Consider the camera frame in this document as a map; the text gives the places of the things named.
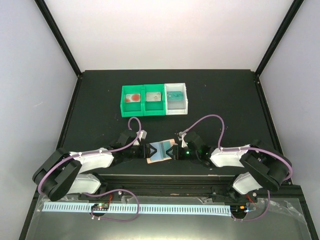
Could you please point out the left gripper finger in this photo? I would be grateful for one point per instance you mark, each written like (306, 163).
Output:
(149, 154)
(149, 147)

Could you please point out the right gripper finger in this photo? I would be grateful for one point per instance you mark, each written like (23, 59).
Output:
(173, 148)
(172, 154)

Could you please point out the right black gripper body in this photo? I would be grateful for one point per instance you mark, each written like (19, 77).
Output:
(191, 155)

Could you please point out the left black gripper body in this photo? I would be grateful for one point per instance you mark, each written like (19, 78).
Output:
(129, 153)

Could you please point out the beige leather card holder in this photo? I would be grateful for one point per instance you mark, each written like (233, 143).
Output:
(157, 157)

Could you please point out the white VIP card page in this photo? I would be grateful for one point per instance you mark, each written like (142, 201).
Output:
(153, 96)

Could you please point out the red white card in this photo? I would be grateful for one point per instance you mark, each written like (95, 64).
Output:
(132, 98)

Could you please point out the teal AION card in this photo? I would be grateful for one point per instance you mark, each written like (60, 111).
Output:
(164, 146)

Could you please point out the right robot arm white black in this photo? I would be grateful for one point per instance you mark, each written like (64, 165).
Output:
(264, 168)

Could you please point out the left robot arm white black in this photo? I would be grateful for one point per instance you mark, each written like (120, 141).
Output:
(64, 172)

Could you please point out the white bin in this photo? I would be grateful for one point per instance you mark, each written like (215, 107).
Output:
(176, 108)

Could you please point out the middle green bin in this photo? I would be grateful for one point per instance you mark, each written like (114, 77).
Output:
(157, 108)

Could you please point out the green bin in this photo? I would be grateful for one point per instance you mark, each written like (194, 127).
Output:
(131, 109)
(157, 108)

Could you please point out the left green bin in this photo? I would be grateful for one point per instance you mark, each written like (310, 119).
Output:
(131, 109)

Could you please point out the left small circuit board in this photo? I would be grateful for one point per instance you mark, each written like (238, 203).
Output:
(100, 207)

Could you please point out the small circuit board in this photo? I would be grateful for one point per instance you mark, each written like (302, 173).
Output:
(100, 207)
(239, 208)

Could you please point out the right small circuit board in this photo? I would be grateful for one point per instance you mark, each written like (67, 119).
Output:
(239, 208)

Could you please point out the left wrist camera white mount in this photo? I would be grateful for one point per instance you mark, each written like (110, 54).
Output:
(141, 137)

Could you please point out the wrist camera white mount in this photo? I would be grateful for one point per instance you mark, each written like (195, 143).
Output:
(182, 141)
(141, 137)

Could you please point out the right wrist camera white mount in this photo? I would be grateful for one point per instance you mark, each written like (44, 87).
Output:
(182, 141)

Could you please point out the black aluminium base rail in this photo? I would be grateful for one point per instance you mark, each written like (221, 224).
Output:
(217, 188)

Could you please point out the white slotted cable duct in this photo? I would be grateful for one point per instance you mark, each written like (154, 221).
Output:
(153, 209)

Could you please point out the left black frame post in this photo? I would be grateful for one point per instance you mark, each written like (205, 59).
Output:
(47, 15)

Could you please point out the black frame post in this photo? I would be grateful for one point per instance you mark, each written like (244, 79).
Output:
(47, 15)
(282, 29)

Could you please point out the right black frame post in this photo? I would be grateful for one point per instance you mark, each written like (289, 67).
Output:
(282, 29)

